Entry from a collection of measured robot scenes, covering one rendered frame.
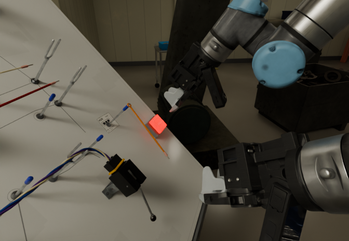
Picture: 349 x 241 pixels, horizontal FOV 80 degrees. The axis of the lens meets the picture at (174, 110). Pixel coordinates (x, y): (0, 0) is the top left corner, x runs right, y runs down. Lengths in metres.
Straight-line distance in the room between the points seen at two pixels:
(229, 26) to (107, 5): 5.25
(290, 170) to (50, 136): 0.45
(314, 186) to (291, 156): 0.04
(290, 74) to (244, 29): 0.17
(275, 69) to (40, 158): 0.46
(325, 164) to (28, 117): 0.51
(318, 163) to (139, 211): 0.42
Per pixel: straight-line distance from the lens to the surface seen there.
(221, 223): 1.78
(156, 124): 0.66
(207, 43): 0.52
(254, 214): 1.89
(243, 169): 0.30
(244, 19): 0.50
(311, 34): 0.38
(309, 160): 0.25
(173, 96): 0.59
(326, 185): 0.25
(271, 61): 0.36
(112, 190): 0.52
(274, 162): 0.30
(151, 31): 5.63
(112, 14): 5.67
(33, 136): 0.52
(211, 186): 0.37
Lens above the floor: 1.43
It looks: 27 degrees down
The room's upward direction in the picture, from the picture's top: straight up
